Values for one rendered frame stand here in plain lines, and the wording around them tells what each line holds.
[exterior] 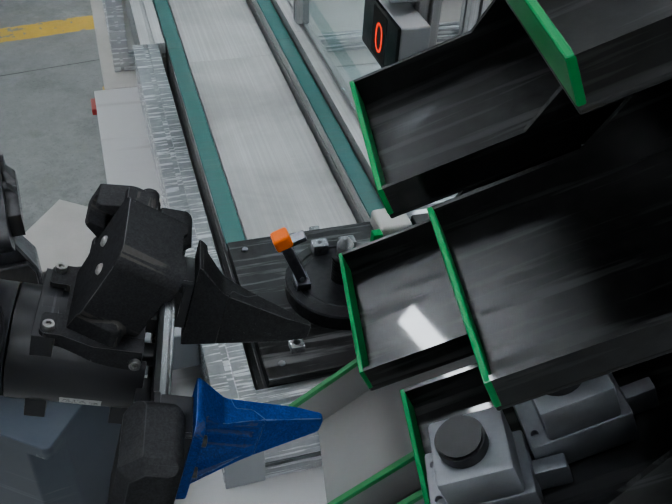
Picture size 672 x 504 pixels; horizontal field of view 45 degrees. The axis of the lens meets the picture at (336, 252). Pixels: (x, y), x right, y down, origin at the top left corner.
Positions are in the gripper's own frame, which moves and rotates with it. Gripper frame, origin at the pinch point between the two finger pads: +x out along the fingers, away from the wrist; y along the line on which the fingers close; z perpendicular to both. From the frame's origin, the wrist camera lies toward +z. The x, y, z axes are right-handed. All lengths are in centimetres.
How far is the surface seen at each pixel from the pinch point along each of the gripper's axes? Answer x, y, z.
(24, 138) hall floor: -43, 235, -141
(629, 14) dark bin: 8.7, -2.8, 23.7
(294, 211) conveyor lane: 17, 66, -35
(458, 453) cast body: 12.1, -3.1, -1.9
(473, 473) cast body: 13.0, -3.9, -2.4
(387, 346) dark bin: 12.8, 11.9, -8.6
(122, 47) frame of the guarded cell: -12, 120, -42
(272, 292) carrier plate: 11, 43, -32
